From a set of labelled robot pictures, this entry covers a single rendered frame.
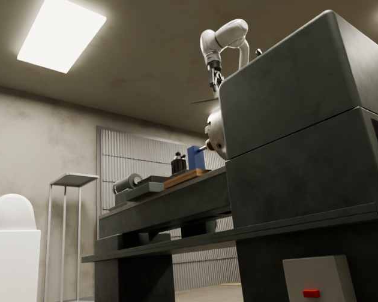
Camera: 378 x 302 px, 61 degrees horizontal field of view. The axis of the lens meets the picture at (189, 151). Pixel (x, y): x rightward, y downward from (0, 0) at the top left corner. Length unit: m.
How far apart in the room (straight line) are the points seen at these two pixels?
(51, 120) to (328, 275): 4.84
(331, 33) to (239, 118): 0.47
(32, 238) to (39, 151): 1.52
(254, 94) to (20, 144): 4.19
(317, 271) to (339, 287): 0.07
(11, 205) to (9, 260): 0.59
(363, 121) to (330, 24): 0.37
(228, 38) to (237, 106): 0.54
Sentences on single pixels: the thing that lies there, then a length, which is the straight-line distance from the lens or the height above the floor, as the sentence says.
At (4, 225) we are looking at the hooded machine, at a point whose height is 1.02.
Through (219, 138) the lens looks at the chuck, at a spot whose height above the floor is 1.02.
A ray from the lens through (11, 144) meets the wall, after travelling 5.11.
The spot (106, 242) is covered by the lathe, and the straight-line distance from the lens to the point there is 2.45.
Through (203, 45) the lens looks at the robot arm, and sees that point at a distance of 1.92.
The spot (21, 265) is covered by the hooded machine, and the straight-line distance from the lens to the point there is 4.08.
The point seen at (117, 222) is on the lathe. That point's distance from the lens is 2.37.
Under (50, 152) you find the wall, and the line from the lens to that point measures 5.22.
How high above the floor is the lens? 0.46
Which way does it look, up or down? 19 degrees up
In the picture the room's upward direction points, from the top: 6 degrees counter-clockwise
